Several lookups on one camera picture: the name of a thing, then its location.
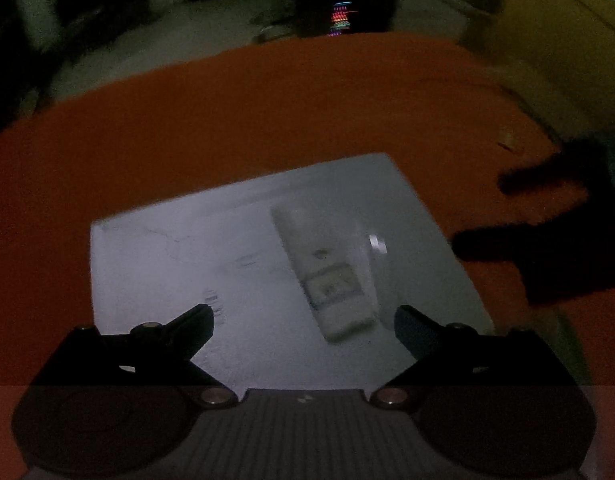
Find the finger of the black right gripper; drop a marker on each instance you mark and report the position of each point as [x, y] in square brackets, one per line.
[508, 242]
[556, 170]

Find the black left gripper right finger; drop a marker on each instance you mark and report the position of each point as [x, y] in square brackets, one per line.
[456, 355]

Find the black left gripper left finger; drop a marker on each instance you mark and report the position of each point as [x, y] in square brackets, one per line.
[151, 356]

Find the white remote control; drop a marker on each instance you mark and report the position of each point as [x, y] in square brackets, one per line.
[327, 251]

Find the small yellow paper scrap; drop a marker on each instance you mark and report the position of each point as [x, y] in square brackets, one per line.
[509, 140]

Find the yellow wooden board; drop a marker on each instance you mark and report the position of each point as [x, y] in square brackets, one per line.
[557, 56]

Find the flat white box lid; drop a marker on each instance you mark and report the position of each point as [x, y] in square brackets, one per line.
[221, 248]

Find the rgb lit computer case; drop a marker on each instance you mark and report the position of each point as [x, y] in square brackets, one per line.
[341, 19]

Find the orange red tablecloth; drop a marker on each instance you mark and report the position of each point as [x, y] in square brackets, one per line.
[432, 106]

